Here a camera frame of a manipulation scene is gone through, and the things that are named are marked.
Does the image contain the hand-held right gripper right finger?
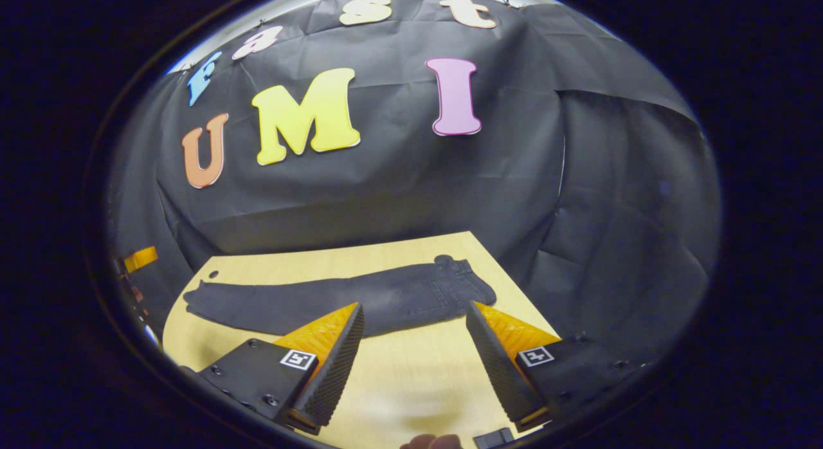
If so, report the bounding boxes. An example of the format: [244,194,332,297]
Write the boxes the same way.
[466,300,644,432]

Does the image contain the black jeans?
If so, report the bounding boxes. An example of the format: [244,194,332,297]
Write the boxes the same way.
[183,255,497,337]

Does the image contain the black backdrop cloth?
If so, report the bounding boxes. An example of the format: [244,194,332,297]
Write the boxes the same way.
[106,0,721,360]

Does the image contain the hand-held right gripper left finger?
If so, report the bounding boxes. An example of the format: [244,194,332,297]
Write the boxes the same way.
[196,301,365,435]

